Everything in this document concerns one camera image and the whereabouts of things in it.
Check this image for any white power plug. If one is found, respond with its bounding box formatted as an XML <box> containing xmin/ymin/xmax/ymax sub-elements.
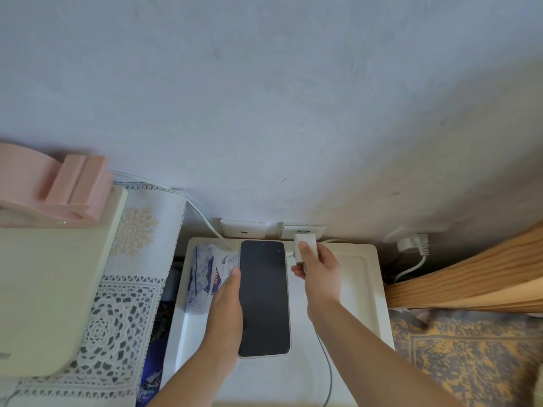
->
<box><xmin>396</xmin><ymin>234</ymin><xmax>430</xmax><ymax>255</ymax></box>

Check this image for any grey yellow patterned rug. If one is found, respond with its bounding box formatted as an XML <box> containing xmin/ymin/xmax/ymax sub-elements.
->
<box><xmin>389</xmin><ymin>308</ymin><xmax>543</xmax><ymax>407</ymax></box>

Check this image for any person's right forearm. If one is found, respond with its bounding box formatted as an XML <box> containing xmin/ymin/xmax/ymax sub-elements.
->
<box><xmin>306</xmin><ymin>298</ymin><xmax>468</xmax><ymax>407</ymax></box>

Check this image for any white lace tablecloth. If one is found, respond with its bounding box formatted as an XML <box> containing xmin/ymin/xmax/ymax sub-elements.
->
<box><xmin>0</xmin><ymin>184</ymin><xmax>188</xmax><ymax>407</ymax></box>

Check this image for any wooden bed frame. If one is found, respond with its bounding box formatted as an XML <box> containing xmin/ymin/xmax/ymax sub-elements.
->
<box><xmin>384</xmin><ymin>221</ymin><xmax>543</xmax><ymax>315</ymax></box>

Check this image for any person's right hand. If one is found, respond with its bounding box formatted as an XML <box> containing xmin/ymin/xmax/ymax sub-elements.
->
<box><xmin>291</xmin><ymin>242</ymin><xmax>344</xmax><ymax>322</ymax></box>

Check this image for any white plug cord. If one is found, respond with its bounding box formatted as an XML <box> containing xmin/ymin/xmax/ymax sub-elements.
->
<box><xmin>394</xmin><ymin>253</ymin><xmax>427</xmax><ymax>285</ymax></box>

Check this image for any white wall switch plate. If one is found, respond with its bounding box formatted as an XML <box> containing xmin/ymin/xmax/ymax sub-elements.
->
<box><xmin>219</xmin><ymin>218</ymin><xmax>272</xmax><ymax>239</ymax></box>

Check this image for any white plastic side table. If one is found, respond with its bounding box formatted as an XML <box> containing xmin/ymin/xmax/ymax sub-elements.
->
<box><xmin>160</xmin><ymin>237</ymin><xmax>396</xmax><ymax>407</ymax></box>

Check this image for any pink phone stand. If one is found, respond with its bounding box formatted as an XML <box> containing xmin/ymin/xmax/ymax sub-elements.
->
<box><xmin>0</xmin><ymin>142</ymin><xmax>115</xmax><ymax>230</ymax></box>

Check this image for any blue patterned fabric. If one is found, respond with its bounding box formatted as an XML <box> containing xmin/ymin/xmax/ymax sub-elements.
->
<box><xmin>137</xmin><ymin>300</ymin><xmax>171</xmax><ymax>407</ymax></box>

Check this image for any black smartphone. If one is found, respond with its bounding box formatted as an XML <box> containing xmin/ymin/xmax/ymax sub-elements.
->
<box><xmin>237</xmin><ymin>240</ymin><xmax>292</xmax><ymax>359</ymax></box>

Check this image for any round white wall socket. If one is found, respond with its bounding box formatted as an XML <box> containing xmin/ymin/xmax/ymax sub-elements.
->
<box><xmin>383</xmin><ymin>226</ymin><xmax>449</xmax><ymax>245</ymax></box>

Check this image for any person's left forearm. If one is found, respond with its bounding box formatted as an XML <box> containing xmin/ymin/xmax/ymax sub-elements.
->
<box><xmin>148</xmin><ymin>348</ymin><xmax>240</xmax><ymax>407</ymax></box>

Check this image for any white charging cable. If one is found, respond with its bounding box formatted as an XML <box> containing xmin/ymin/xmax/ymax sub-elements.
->
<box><xmin>314</xmin><ymin>328</ymin><xmax>335</xmax><ymax>407</ymax></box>

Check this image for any white charger adapter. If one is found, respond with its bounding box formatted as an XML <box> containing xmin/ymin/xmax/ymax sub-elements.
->
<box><xmin>294</xmin><ymin>233</ymin><xmax>319</xmax><ymax>272</ymax></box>

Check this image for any blue printed plastic bag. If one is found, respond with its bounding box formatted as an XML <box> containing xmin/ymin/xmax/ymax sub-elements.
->
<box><xmin>185</xmin><ymin>243</ymin><xmax>241</xmax><ymax>317</ymax></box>

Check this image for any person's left hand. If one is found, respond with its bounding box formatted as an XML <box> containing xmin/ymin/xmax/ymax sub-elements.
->
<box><xmin>199</xmin><ymin>268</ymin><xmax>244</xmax><ymax>361</ymax></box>

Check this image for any cream appliance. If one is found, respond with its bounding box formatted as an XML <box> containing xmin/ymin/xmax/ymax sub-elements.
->
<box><xmin>0</xmin><ymin>184</ymin><xmax>129</xmax><ymax>378</ymax></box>

